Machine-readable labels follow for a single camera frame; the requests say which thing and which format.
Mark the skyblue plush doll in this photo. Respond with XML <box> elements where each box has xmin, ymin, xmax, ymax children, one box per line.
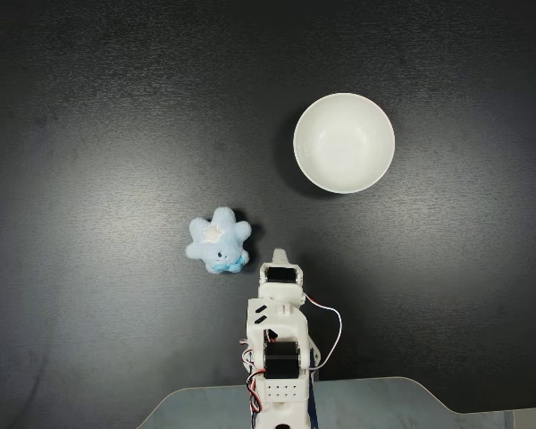
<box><xmin>185</xmin><ymin>206</ymin><xmax>254</xmax><ymax>275</ymax></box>

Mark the white bowl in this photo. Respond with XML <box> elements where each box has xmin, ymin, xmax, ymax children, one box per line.
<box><xmin>292</xmin><ymin>92</ymin><xmax>396</xmax><ymax>195</ymax></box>

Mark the blue table clamp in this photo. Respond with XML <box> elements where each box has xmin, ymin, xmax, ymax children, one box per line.
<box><xmin>307</xmin><ymin>346</ymin><xmax>322</xmax><ymax>429</ymax></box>

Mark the white red servo cable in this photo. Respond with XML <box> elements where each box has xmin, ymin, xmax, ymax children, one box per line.
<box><xmin>303</xmin><ymin>292</ymin><xmax>344</xmax><ymax>371</ymax></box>

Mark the red black wire bundle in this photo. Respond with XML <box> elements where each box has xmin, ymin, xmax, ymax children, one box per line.
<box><xmin>239</xmin><ymin>338</ymin><xmax>267</xmax><ymax>416</ymax></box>

